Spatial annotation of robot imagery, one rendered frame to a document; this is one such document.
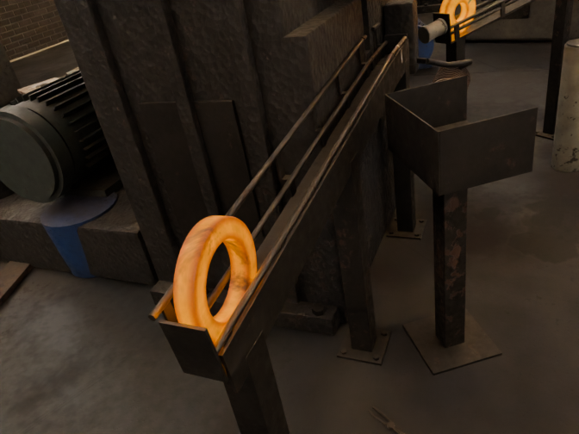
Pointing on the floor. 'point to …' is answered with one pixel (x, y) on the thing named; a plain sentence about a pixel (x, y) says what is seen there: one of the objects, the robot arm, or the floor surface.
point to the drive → (65, 183)
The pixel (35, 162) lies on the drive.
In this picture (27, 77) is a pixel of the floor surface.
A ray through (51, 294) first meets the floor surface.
